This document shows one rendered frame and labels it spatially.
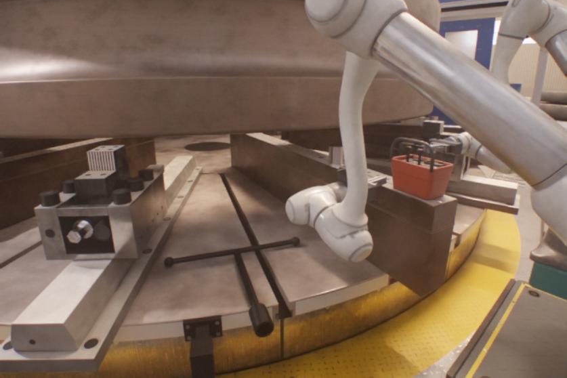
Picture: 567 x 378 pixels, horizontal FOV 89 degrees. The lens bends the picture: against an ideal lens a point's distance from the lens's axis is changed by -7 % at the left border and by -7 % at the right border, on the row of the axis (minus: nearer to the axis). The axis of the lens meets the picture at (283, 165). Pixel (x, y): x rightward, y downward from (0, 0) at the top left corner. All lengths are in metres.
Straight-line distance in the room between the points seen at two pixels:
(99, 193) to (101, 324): 0.47
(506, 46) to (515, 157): 0.95
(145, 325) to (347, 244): 0.76
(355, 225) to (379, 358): 0.80
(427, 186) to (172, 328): 1.03
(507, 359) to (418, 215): 0.50
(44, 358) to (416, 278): 1.24
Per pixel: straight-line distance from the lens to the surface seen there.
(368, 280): 1.39
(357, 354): 1.51
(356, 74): 0.83
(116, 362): 1.43
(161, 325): 1.24
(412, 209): 1.24
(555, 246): 0.85
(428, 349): 1.61
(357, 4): 0.61
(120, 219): 1.25
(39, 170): 2.40
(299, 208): 0.93
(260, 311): 1.13
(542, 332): 1.37
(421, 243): 1.26
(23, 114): 1.86
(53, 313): 1.15
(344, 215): 0.84
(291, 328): 1.37
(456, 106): 0.59
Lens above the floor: 1.09
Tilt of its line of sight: 15 degrees down
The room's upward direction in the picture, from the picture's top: straight up
